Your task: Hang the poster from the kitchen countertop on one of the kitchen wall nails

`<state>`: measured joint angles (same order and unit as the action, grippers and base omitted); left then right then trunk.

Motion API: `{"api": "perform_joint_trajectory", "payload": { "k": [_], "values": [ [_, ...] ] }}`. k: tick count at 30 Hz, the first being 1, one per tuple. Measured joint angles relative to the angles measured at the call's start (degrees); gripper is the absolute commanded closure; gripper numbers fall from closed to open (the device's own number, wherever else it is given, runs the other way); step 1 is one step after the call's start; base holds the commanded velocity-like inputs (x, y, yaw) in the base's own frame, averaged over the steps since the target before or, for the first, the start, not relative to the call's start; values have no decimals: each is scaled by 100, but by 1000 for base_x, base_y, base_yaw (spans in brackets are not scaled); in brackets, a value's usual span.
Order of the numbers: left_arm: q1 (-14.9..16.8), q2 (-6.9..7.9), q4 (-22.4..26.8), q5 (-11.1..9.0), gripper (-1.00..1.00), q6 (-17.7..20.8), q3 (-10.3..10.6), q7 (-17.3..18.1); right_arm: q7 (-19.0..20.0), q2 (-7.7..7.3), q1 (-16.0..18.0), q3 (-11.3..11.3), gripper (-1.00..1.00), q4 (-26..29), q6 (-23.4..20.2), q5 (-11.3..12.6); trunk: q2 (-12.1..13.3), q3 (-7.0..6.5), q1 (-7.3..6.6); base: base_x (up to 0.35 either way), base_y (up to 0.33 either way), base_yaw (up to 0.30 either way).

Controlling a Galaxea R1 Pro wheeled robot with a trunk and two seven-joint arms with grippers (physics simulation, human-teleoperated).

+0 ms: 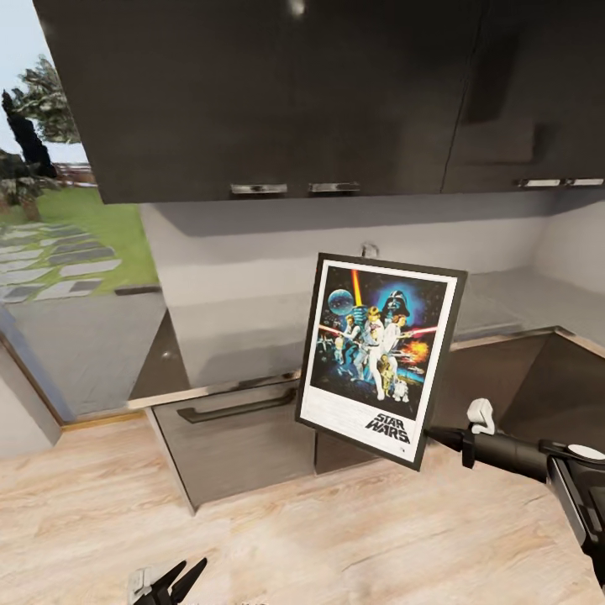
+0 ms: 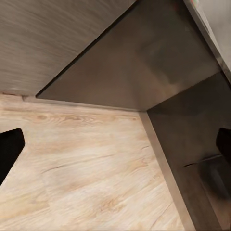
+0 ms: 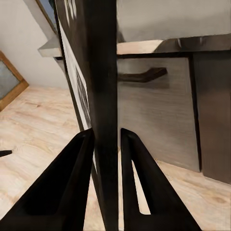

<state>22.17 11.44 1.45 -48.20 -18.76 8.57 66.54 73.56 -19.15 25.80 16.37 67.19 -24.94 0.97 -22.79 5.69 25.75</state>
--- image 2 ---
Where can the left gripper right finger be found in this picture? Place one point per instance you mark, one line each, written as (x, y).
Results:
(223, 142)

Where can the oven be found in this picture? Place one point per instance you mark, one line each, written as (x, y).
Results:
(211, 182)

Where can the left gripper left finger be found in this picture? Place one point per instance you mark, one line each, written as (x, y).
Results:
(12, 143)

